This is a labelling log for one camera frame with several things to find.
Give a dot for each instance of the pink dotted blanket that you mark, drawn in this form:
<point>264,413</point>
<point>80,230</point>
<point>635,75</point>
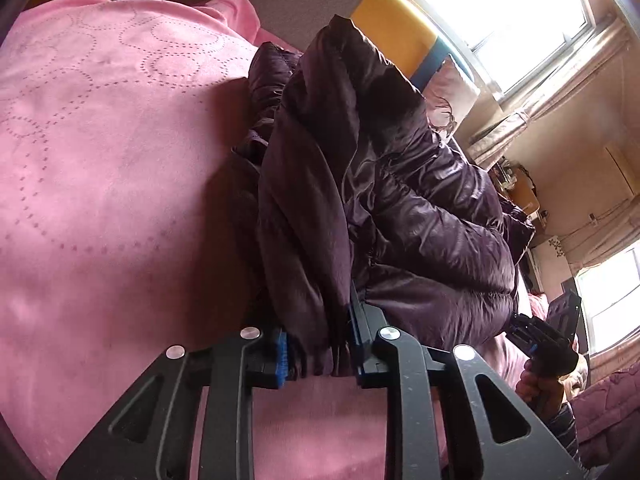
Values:
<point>100,160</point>

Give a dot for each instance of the person's right forearm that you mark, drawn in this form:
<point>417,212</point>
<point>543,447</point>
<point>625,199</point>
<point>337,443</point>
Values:
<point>565,435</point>

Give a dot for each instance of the purple quilted cover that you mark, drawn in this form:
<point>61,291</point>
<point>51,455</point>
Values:
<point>610,410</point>

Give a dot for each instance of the small side window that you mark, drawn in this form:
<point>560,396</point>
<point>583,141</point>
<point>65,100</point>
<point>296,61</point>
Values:
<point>610,305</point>

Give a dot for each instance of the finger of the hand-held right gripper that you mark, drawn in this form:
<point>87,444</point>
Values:
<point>527,332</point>

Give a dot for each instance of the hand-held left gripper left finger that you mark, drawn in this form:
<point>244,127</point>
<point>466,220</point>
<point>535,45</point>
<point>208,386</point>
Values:
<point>280,360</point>

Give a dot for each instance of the person's right hand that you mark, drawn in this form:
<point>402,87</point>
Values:
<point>542,392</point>

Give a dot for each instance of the dark purple down jacket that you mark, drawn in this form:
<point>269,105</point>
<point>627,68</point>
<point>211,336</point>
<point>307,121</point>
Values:
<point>400,200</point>

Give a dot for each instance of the pink patterned curtain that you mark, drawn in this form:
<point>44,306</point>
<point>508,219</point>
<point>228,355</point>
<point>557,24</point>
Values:
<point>550,110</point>

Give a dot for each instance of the grey yellow blue headboard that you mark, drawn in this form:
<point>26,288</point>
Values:
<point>385,15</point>

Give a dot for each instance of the pink printed pillow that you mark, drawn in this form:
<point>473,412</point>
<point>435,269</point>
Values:
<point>450,90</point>

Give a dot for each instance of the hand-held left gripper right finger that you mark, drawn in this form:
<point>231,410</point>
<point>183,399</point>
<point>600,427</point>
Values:
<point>354,322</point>

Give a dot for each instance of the large bright window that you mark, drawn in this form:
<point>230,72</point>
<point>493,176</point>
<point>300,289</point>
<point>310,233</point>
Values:
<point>505,15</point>

